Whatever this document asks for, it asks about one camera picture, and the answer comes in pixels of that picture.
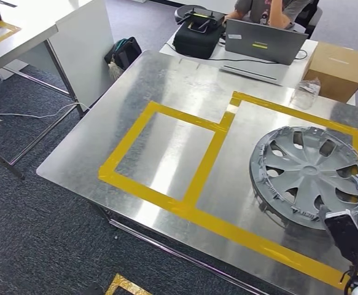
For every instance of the grey wheel hubcap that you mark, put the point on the grey wheel hubcap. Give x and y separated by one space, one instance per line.
307 171

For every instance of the person's left forearm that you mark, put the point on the person's left forearm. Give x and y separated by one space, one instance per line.
277 15

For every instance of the stainless steel workbench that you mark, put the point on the stainless steel workbench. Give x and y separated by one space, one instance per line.
166 81

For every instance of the clear plastic bag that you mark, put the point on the clear plastic bag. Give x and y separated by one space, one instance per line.
305 95

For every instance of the brown cardboard box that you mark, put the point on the brown cardboard box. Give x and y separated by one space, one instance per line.
337 69

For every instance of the white desk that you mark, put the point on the white desk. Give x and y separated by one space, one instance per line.
295 71

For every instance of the silver closed laptop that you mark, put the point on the silver closed laptop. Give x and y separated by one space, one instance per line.
252 73

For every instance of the black office chair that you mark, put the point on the black office chair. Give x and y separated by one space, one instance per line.
313 18

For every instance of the grey open laptop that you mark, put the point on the grey open laptop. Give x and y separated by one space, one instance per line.
264 42

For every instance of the person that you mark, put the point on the person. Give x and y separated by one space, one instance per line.
258 8

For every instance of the black carrying case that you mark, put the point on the black carrying case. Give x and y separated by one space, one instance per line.
194 44

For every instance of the black controller with antennas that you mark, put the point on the black controller with antennas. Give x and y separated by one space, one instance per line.
203 17

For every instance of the yellow floor tape square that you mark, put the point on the yellow floor tape square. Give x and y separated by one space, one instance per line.
126 286

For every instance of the black bag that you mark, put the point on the black bag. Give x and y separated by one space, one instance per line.
126 53

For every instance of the white partition panel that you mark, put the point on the white partition panel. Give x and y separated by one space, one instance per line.
83 49

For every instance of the stainless steel table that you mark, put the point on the stainless steel table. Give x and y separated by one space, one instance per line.
34 24

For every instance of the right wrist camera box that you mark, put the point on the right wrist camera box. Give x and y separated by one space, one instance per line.
344 236

